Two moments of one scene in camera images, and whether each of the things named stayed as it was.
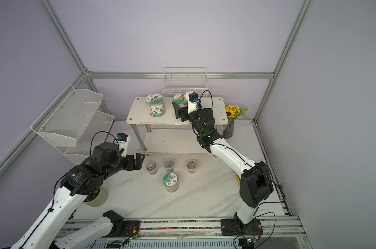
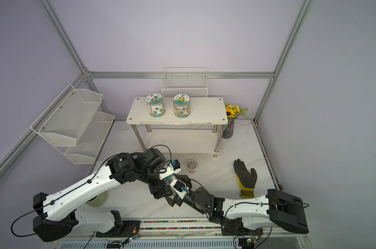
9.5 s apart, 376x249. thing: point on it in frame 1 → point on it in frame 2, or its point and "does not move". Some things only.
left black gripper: [138, 162] → [155, 190]
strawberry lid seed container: [156, 107] does not move
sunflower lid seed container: [180, 99] does not move
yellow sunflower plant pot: [232, 112] does not move
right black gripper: [181, 113] → [179, 200]
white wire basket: [180, 80] does not move
